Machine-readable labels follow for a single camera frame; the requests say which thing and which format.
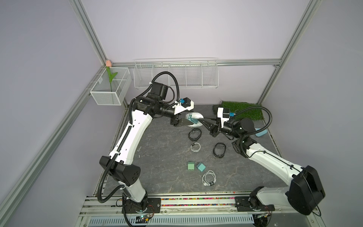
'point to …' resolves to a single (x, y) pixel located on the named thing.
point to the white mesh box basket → (120, 84)
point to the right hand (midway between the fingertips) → (199, 117)
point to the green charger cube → (191, 166)
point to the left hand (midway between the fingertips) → (192, 116)
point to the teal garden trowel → (261, 133)
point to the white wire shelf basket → (192, 73)
